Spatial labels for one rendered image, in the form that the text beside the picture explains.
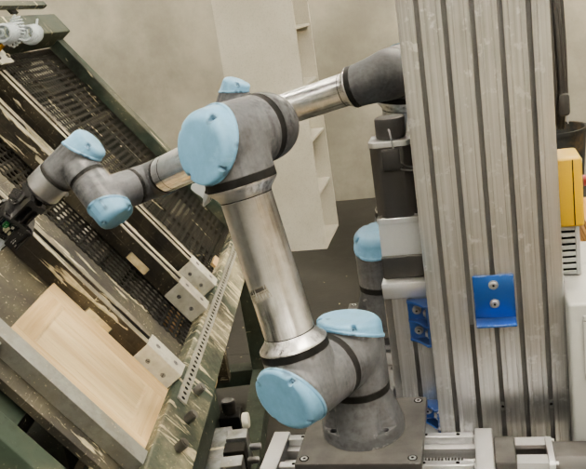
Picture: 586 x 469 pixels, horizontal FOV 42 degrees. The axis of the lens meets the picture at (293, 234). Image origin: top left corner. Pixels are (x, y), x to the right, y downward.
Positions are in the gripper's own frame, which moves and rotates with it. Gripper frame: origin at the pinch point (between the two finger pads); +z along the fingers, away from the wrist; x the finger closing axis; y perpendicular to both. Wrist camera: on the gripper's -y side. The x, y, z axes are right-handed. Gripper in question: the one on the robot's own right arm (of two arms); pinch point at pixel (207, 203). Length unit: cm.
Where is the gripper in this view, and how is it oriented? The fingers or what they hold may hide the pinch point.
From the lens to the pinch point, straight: 213.6
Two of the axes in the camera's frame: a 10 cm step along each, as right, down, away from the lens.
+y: -9.3, -3.7, 0.8
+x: -2.1, 3.1, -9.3
